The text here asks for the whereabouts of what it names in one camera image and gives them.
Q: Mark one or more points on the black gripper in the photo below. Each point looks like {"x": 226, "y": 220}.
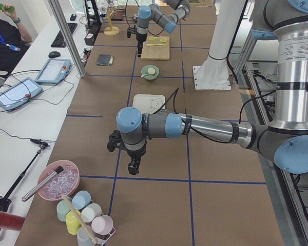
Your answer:
{"x": 140, "y": 38}
{"x": 135, "y": 155}

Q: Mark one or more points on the white steamed bun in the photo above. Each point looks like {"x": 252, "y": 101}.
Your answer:
{"x": 151, "y": 71}

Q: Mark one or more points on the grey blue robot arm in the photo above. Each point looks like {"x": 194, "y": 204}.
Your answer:
{"x": 166, "y": 22}
{"x": 206, "y": 142}

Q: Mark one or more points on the light green bowl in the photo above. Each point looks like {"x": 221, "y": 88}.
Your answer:
{"x": 150, "y": 77}

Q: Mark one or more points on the pink bowl with ice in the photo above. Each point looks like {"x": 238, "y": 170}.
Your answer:
{"x": 65, "y": 183}

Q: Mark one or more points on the steel tube in bowl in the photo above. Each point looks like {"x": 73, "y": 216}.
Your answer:
{"x": 51, "y": 176}

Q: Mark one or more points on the yellow plastic knife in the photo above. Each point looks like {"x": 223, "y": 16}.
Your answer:
{"x": 158, "y": 45}

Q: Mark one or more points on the bamboo cutting board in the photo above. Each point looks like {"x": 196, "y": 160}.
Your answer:
{"x": 156, "y": 53}

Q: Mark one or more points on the top lemon slice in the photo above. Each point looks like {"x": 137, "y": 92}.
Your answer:
{"x": 152, "y": 38}

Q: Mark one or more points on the grey folded cloth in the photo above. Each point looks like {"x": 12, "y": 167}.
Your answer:
{"x": 105, "y": 60}

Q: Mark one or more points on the wooden cup tree stand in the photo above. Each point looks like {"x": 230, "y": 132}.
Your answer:
{"x": 110, "y": 30}

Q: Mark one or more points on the dark wooden tray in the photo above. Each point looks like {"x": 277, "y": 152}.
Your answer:
{"x": 118, "y": 15}

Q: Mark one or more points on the cream bear serving tray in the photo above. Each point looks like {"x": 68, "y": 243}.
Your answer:
{"x": 148, "y": 103}

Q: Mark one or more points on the blue cup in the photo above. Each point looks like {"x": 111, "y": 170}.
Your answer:
{"x": 81, "y": 200}

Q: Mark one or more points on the white cup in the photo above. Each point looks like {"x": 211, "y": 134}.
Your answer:
{"x": 90, "y": 212}

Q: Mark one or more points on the pink cup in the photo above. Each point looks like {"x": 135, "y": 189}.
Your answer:
{"x": 102, "y": 225}

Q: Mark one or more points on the yellow cup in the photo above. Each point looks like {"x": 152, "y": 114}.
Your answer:
{"x": 72, "y": 223}

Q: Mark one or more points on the green cup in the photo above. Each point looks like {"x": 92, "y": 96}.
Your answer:
{"x": 62, "y": 210}

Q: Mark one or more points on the wooden stick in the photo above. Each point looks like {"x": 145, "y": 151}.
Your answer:
{"x": 94, "y": 239}

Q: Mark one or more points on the blue teach pendant far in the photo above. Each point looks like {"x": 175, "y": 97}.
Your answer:
{"x": 54, "y": 71}

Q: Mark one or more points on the blue teach pendant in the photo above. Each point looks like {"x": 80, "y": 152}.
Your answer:
{"x": 54, "y": 71}
{"x": 19, "y": 94}

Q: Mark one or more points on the black computer mouse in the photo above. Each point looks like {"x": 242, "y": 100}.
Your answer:
{"x": 54, "y": 54}

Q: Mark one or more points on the grey cup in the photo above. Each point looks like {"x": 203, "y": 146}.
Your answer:
{"x": 83, "y": 238}

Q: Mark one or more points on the blue teach pendant near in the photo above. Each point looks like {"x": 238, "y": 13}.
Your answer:
{"x": 19, "y": 94}

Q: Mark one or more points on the seated person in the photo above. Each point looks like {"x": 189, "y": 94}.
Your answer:
{"x": 13, "y": 40}

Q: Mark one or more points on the black tripod stick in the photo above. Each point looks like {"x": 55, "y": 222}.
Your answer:
{"x": 4, "y": 200}

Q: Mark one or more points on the red cylinder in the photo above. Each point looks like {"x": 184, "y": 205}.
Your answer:
{"x": 10, "y": 221}

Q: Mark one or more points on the black camera mount wrist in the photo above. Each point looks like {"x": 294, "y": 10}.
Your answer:
{"x": 131, "y": 30}
{"x": 115, "y": 141}

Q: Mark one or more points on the aluminium frame post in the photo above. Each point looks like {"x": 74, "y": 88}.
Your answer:
{"x": 61, "y": 21}

